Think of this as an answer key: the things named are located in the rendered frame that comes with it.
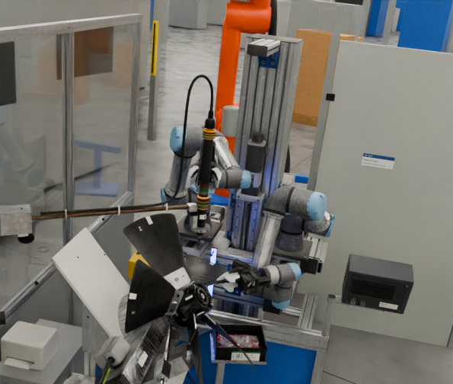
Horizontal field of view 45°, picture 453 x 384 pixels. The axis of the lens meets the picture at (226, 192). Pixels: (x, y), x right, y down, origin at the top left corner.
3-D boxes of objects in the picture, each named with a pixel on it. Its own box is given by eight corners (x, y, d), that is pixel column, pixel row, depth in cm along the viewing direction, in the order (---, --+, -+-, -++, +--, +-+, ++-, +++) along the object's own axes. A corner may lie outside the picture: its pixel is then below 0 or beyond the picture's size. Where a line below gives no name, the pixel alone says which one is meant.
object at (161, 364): (162, 382, 177) (155, 375, 176) (165, 367, 182) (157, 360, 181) (169, 379, 176) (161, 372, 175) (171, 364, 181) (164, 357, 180)
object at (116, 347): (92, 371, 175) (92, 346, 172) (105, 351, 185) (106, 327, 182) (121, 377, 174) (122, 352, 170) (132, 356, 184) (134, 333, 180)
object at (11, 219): (-5, 238, 165) (-5, 212, 162) (-5, 228, 171) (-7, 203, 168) (32, 235, 169) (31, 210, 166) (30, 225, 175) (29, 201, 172)
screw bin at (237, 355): (214, 361, 227) (215, 347, 224) (211, 336, 242) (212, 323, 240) (266, 363, 229) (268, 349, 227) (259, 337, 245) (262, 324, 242)
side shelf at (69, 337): (-10, 379, 202) (-10, 372, 201) (39, 324, 235) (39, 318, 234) (51, 392, 198) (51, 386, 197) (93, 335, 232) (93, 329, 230)
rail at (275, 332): (132, 314, 258) (133, 299, 255) (135, 309, 261) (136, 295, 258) (326, 353, 245) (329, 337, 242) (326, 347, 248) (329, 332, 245)
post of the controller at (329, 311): (320, 335, 243) (328, 297, 236) (321, 331, 245) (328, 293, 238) (327, 337, 242) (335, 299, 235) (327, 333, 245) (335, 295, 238)
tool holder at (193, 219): (189, 234, 192) (191, 208, 189) (182, 225, 198) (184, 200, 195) (212, 232, 196) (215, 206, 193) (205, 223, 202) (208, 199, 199)
